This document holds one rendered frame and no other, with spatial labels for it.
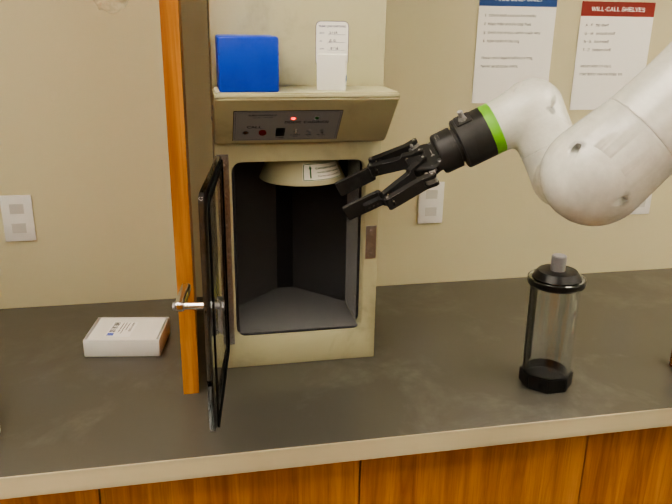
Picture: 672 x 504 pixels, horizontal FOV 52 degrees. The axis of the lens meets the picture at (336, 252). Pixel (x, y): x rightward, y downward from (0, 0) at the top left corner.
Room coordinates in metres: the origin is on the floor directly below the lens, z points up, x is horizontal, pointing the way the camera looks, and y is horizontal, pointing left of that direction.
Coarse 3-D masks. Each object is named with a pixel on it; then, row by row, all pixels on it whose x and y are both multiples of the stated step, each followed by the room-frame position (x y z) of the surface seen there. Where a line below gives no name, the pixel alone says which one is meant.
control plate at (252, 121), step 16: (240, 112) 1.20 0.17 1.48; (256, 112) 1.21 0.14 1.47; (272, 112) 1.21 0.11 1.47; (288, 112) 1.22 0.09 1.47; (304, 112) 1.23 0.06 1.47; (320, 112) 1.23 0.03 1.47; (336, 112) 1.24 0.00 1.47; (240, 128) 1.23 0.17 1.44; (256, 128) 1.24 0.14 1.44; (272, 128) 1.25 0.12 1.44; (288, 128) 1.25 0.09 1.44; (304, 128) 1.26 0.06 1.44; (320, 128) 1.26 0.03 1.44; (336, 128) 1.27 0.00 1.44
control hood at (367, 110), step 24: (216, 96) 1.17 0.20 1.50; (240, 96) 1.18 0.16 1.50; (264, 96) 1.19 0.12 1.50; (288, 96) 1.19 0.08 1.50; (312, 96) 1.20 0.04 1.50; (336, 96) 1.21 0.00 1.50; (360, 96) 1.22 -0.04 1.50; (384, 96) 1.23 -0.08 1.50; (216, 120) 1.21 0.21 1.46; (360, 120) 1.27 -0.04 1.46; (384, 120) 1.28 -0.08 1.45
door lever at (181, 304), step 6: (180, 288) 1.06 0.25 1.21; (186, 288) 1.06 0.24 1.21; (180, 294) 1.03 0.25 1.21; (186, 294) 1.04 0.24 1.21; (180, 300) 1.01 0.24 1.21; (186, 300) 1.02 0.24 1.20; (174, 306) 1.00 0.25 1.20; (180, 306) 1.00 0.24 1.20; (186, 306) 1.00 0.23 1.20; (192, 306) 1.00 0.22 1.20; (198, 306) 1.00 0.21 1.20
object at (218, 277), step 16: (208, 176) 1.08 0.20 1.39; (208, 240) 1.00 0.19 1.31; (208, 256) 0.99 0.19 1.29; (224, 272) 1.24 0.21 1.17; (224, 288) 1.23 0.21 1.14; (208, 304) 0.96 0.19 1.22; (208, 320) 0.96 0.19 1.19; (224, 320) 1.20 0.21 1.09; (208, 336) 0.96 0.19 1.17; (224, 336) 1.19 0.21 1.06; (208, 352) 0.96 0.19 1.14; (224, 352) 1.18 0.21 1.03; (208, 368) 0.96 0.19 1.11; (208, 384) 0.96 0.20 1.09; (208, 400) 0.96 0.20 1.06
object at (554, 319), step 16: (528, 272) 1.28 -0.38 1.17; (560, 288) 1.20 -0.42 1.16; (544, 304) 1.21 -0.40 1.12; (560, 304) 1.20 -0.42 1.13; (576, 304) 1.22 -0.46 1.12; (528, 320) 1.25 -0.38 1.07; (544, 320) 1.21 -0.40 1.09; (560, 320) 1.20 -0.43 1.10; (576, 320) 1.23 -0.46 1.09; (528, 336) 1.24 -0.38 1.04; (544, 336) 1.21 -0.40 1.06; (560, 336) 1.20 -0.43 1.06; (528, 352) 1.23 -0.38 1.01; (544, 352) 1.21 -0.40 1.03; (560, 352) 1.20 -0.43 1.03; (528, 368) 1.23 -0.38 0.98; (544, 368) 1.21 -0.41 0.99; (560, 368) 1.21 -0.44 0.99
